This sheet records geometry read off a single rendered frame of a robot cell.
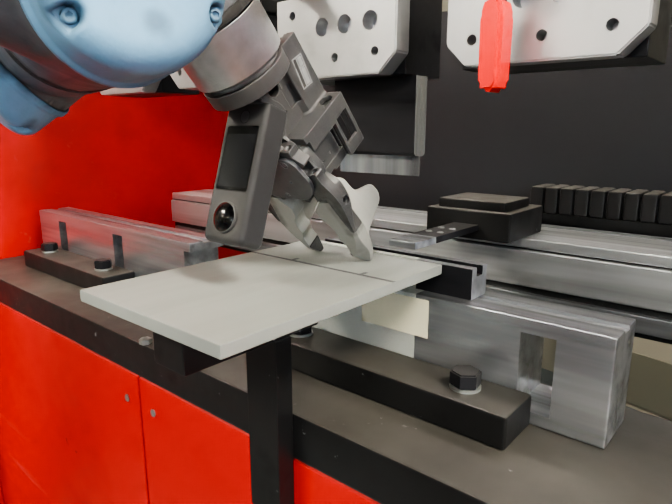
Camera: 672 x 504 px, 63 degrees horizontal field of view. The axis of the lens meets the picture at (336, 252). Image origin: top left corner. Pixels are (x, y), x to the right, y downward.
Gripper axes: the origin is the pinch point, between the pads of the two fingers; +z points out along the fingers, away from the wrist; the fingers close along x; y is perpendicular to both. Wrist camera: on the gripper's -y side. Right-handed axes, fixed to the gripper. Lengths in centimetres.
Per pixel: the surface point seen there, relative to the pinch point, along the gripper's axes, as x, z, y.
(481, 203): -3.2, 14.4, 20.9
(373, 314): -2.6, 7.0, -2.2
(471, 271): -12.5, 3.6, 2.9
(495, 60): -16.6, -14.0, 9.4
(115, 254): 51, 9, -3
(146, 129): 84, 11, 31
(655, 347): 1, 181, 102
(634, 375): 7, 193, 93
